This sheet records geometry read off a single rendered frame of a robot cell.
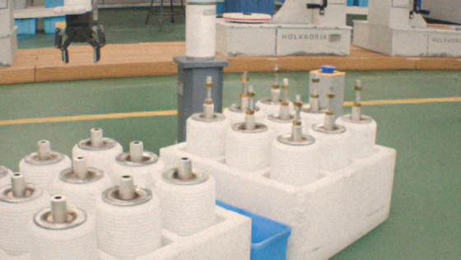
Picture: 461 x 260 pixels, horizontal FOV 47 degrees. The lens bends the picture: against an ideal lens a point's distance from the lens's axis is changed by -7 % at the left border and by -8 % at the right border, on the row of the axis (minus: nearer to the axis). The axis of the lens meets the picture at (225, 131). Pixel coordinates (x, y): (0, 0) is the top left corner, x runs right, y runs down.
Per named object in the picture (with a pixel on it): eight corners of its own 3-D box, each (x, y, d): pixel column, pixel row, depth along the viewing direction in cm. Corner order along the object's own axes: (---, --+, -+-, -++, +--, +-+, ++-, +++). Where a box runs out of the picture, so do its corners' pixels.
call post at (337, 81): (302, 183, 159) (309, 72, 151) (316, 176, 164) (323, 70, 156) (323, 189, 155) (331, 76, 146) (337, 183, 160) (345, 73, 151)
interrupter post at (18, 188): (9, 195, 81) (6, 174, 80) (22, 191, 83) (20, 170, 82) (16, 199, 79) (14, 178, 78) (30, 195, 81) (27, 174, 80)
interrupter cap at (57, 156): (16, 160, 97) (16, 155, 96) (51, 150, 102) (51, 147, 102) (37, 169, 92) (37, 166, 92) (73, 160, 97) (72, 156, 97)
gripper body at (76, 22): (96, 6, 152) (98, 39, 155) (69, 7, 153) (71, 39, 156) (87, 9, 145) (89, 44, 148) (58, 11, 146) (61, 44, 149)
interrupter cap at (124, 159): (106, 160, 98) (106, 156, 97) (139, 151, 103) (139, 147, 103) (133, 171, 93) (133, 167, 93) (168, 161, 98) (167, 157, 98)
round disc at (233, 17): (216, 20, 366) (216, 11, 364) (261, 20, 374) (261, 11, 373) (230, 24, 338) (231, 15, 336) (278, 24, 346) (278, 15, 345)
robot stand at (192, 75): (172, 146, 191) (172, 56, 183) (215, 142, 195) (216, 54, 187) (182, 159, 177) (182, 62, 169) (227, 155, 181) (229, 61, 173)
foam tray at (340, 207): (160, 221, 133) (159, 148, 128) (266, 181, 160) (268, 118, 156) (295, 280, 107) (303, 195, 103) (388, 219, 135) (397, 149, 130)
